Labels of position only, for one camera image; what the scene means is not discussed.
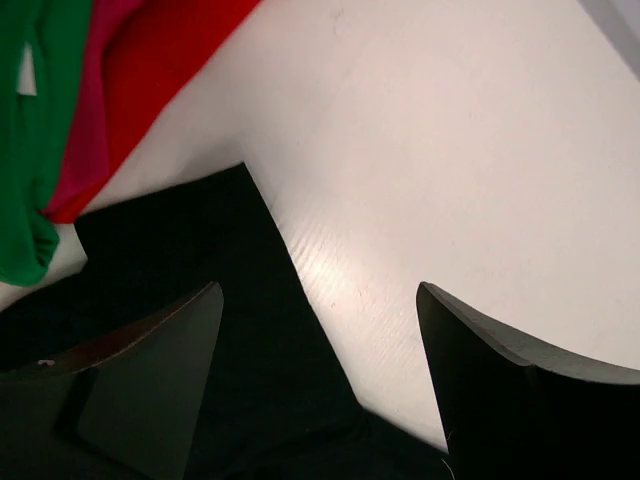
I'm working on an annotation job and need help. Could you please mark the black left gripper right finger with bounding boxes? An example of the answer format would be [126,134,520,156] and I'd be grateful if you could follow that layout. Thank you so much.
[416,282,639,479]

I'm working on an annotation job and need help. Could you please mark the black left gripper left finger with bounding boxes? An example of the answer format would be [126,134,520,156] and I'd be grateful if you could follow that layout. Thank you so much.
[1,283,223,479]

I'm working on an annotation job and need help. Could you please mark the black t shirt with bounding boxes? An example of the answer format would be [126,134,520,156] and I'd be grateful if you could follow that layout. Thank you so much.
[1,165,450,479]

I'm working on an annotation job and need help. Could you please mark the magenta folded t shirt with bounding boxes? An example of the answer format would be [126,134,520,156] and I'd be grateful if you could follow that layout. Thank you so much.
[44,0,143,218]

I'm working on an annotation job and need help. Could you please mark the red folded t shirt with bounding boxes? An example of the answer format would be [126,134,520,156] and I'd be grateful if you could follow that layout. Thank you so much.
[49,1,258,224]

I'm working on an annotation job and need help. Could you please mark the green folded t shirt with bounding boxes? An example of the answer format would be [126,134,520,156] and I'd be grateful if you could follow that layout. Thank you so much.
[1,1,92,287]

